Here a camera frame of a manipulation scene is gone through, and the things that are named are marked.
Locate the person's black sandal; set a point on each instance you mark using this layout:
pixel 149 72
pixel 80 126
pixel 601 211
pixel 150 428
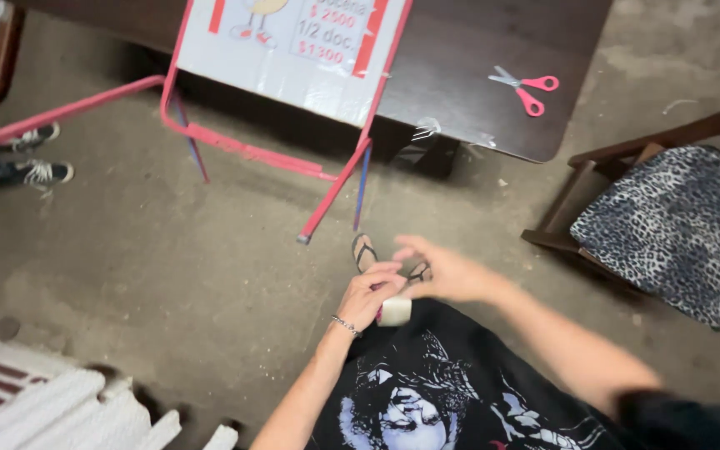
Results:
pixel 421 271
pixel 363 252

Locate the stack of white foam sheets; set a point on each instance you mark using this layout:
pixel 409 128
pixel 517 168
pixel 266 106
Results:
pixel 47 400

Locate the pink metal sign frame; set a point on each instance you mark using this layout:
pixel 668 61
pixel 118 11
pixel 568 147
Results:
pixel 210 134

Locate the leopard print cushion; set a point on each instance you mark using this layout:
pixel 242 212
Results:
pixel 672 231

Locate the person's right fingers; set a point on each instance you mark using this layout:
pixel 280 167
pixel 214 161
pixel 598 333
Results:
pixel 411 250

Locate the dark wooden chair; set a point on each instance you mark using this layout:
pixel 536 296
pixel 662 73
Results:
pixel 575 187

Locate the dark brown wooden table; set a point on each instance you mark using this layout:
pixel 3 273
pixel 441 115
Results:
pixel 479 75

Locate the person's black printed shirt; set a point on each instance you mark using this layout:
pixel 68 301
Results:
pixel 460 387

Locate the white printed sign board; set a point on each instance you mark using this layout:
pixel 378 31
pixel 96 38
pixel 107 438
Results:
pixel 291 47

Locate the person's right hand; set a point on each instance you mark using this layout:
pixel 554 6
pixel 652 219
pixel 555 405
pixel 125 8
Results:
pixel 450 272

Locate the person's left hand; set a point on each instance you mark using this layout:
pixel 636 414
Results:
pixel 366 297

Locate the clear packing tape roll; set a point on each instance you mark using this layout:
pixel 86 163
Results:
pixel 395 310

